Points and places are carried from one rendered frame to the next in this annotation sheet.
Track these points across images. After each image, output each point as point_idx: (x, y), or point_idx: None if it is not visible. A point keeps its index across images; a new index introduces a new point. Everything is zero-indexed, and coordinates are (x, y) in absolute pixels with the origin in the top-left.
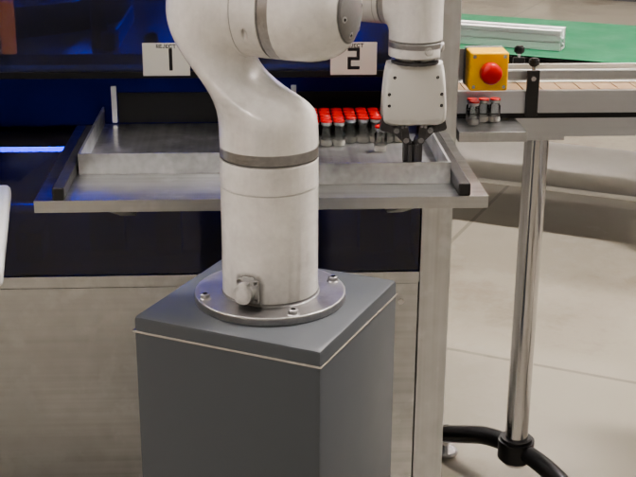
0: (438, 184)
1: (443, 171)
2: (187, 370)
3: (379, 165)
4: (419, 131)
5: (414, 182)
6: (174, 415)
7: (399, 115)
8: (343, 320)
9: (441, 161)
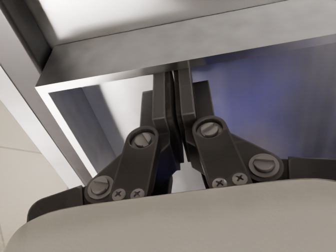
0: (87, 34)
1: (67, 62)
2: None
3: (300, 34)
4: (148, 173)
5: (164, 26)
6: None
7: (283, 231)
8: None
9: (104, 155)
